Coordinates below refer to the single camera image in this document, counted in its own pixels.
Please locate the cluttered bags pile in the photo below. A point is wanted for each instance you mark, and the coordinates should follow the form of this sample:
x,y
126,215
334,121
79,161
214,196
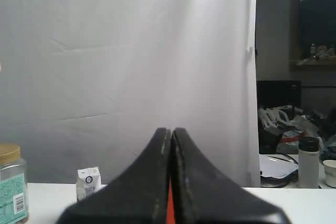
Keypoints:
x,y
281,128

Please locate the black monitor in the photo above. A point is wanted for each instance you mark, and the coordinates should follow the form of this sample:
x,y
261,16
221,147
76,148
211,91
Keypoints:
x,y
277,93

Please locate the white papers on desk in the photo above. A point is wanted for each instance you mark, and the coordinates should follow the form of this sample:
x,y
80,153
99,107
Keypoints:
x,y
274,167

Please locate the brown pouch with orange label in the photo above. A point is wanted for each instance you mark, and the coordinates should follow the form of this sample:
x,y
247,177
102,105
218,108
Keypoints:
x,y
170,217

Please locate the wooden framed shelf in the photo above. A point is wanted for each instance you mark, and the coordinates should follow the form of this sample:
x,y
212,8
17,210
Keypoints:
x,y
312,35

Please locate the white paper cup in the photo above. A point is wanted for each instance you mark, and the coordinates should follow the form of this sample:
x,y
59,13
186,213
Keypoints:
x,y
330,172

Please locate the white thermos with black lid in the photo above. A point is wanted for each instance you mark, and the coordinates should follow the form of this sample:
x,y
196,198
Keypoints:
x,y
308,160

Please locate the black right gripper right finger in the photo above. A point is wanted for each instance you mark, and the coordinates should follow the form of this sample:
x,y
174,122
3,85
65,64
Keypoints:
x,y
203,194

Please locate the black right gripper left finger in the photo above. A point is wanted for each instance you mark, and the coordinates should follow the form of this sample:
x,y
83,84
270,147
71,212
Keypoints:
x,y
139,195

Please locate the small white blue milk carton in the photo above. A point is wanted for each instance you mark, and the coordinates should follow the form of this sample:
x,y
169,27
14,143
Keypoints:
x,y
88,182

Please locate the clear jar with green label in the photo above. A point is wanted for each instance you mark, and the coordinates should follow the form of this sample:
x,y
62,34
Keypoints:
x,y
14,195

